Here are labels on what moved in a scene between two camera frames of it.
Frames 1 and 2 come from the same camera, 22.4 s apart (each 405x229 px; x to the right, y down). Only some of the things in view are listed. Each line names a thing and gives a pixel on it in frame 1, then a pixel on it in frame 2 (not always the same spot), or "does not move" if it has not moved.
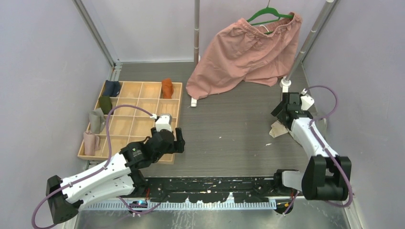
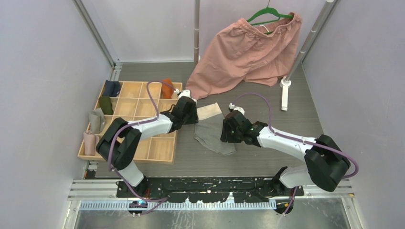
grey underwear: x=322 y=125 → x=207 y=130
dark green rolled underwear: x=105 y=104 does not move
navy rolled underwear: x=111 y=88 does not move
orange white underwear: x=167 y=88 does not move
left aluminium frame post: x=115 y=63 does not move
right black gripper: x=279 y=109 → x=226 y=136
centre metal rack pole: x=193 y=101 does not move
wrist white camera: x=306 y=101 → x=232 y=106
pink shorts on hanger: x=239 y=51 does not move
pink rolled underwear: x=91 y=143 does not move
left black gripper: x=177 y=146 → x=193 y=119
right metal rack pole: x=286 y=82 does not move
